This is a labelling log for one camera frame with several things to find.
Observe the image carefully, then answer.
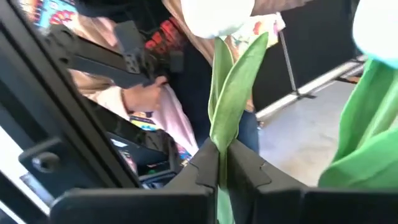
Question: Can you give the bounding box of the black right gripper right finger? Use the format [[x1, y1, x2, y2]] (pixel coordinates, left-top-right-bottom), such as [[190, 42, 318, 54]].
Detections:
[[226, 139, 398, 224]]

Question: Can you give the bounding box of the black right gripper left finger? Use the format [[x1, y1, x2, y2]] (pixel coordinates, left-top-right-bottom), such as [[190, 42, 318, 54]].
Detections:
[[49, 138, 220, 224]]

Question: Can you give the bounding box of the person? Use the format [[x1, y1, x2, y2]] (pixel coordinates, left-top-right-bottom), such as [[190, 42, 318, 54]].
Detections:
[[18, 0, 312, 156]]

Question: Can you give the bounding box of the person's hand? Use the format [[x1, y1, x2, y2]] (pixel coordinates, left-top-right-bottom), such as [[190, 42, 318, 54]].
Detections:
[[123, 75, 169, 113]]

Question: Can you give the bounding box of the black handheld device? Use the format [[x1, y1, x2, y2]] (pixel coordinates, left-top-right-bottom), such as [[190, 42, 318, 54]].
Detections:
[[46, 20, 185, 90]]

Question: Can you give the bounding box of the thin grey stand pole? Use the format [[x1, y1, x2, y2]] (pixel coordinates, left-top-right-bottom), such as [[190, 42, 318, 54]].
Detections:
[[277, 30, 317, 100]]

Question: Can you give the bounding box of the silver aluminium rail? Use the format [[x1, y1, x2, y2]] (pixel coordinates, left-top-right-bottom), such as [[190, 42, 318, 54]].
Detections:
[[254, 55, 369, 121]]

